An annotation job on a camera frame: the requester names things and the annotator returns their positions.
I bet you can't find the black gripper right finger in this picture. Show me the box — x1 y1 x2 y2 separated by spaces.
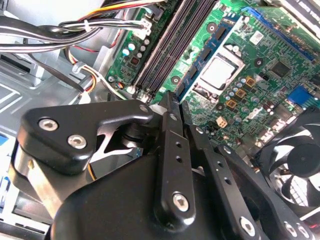
181 99 316 240

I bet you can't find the blue RAM stick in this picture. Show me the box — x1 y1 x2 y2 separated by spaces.
175 14 243 100

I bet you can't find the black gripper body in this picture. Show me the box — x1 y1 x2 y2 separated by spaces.
49 154 239 240

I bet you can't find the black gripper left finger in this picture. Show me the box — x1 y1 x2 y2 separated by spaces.
9 91 198 228

